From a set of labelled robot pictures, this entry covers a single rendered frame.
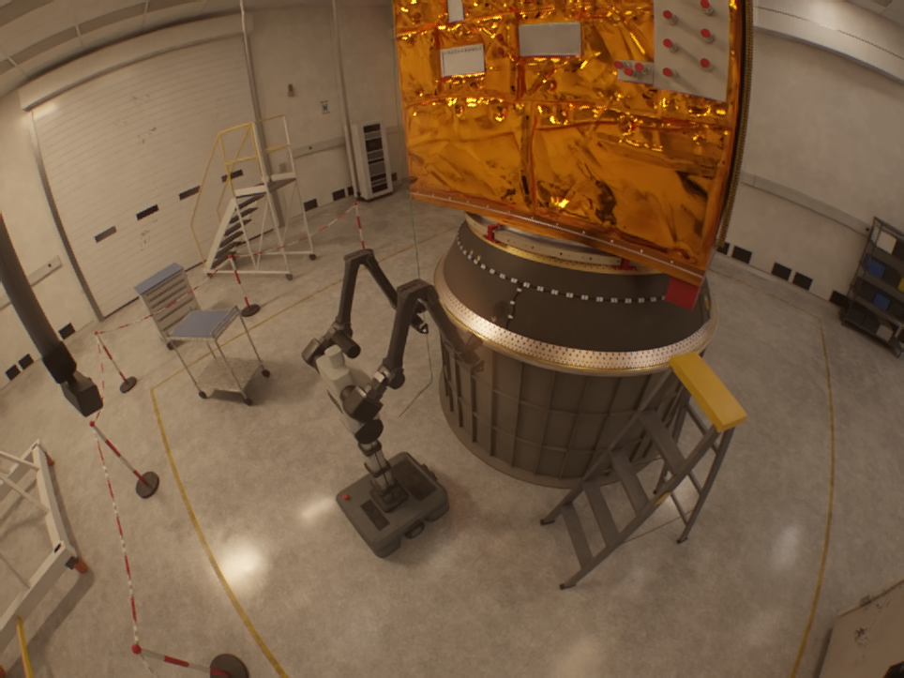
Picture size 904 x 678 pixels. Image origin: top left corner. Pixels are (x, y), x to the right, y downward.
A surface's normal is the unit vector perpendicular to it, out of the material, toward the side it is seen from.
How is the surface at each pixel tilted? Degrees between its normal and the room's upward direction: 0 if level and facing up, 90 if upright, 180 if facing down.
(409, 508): 0
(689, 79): 90
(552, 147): 84
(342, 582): 0
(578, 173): 88
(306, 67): 90
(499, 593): 0
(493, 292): 62
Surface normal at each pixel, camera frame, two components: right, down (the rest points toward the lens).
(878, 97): -0.68, 0.48
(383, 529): -0.06, -0.79
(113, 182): 0.73, 0.39
